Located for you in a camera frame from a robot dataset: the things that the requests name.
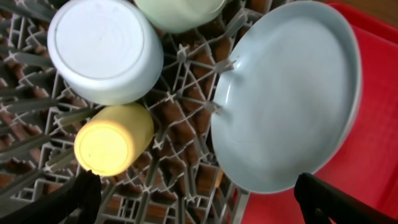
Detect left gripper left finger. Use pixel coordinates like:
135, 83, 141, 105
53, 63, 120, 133
1, 170, 101, 224

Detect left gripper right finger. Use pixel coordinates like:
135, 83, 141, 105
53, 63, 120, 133
294, 173, 397, 224

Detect yellow plastic cup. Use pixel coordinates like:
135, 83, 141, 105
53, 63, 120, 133
74, 103, 154, 177

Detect light blue round plate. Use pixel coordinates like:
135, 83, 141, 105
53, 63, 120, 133
211, 1, 363, 194

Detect light blue bowl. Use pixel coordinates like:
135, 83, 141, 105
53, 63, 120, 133
47, 0, 164, 105

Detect pale green bowl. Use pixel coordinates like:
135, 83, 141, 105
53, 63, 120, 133
135, 0, 227, 33

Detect wooden chopstick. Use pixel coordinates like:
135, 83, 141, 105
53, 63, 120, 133
215, 169, 224, 188

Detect grey plastic dishwasher rack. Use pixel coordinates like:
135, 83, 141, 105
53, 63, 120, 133
1, 1, 300, 223

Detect red plastic tray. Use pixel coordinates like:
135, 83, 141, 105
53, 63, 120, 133
241, 1, 398, 224

